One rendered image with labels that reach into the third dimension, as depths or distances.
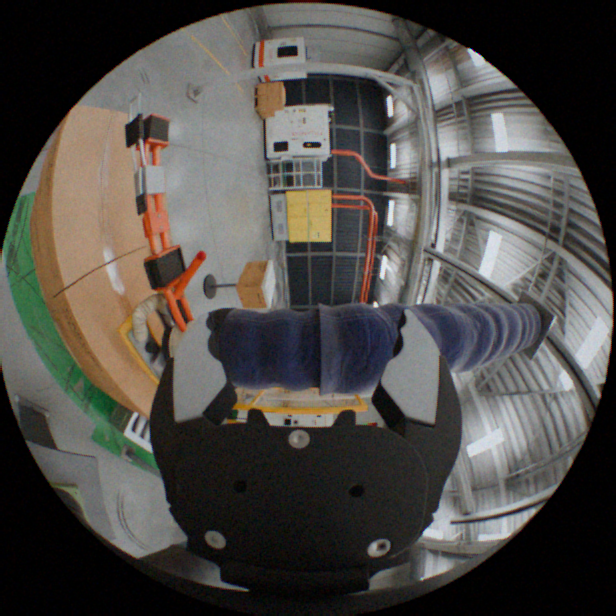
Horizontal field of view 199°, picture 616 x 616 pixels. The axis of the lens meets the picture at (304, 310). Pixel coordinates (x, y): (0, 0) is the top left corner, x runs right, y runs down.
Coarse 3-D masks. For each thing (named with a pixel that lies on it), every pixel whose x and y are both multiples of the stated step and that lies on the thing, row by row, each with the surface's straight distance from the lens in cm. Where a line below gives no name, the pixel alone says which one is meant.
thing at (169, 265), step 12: (168, 252) 44; (180, 252) 49; (144, 264) 45; (156, 264) 42; (168, 264) 46; (180, 264) 49; (156, 276) 44; (168, 276) 45; (180, 276) 48; (156, 288) 46; (168, 288) 44
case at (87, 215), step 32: (64, 128) 82; (96, 128) 86; (64, 160) 76; (96, 160) 80; (128, 160) 87; (64, 192) 71; (96, 192) 75; (128, 192) 82; (64, 224) 68; (96, 224) 72; (128, 224) 79; (64, 256) 66; (96, 256) 70; (64, 288) 68
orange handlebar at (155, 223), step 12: (144, 156) 48; (156, 156) 51; (156, 204) 48; (144, 216) 45; (156, 216) 45; (144, 228) 46; (156, 228) 45; (168, 228) 48; (156, 240) 45; (168, 240) 48; (156, 252) 45; (168, 300) 47; (180, 312) 49; (180, 324) 50
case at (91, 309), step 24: (120, 264) 74; (72, 288) 66; (96, 288) 69; (120, 288) 73; (144, 288) 80; (72, 312) 66; (96, 312) 68; (120, 312) 73; (72, 336) 92; (96, 336) 68; (96, 360) 73; (120, 360) 74; (120, 384) 75; (144, 384) 81; (144, 408) 83
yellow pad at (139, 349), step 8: (128, 320) 53; (120, 328) 51; (128, 328) 53; (120, 336) 53; (128, 336) 52; (152, 336) 57; (128, 344) 53; (136, 344) 54; (144, 344) 55; (152, 344) 54; (136, 352) 55; (144, 352) 56; (152, 352) 54; (136, 360) 56; (144, 360) 56; (144, 368) 57; (152, 368) 58; (152, 376) 59
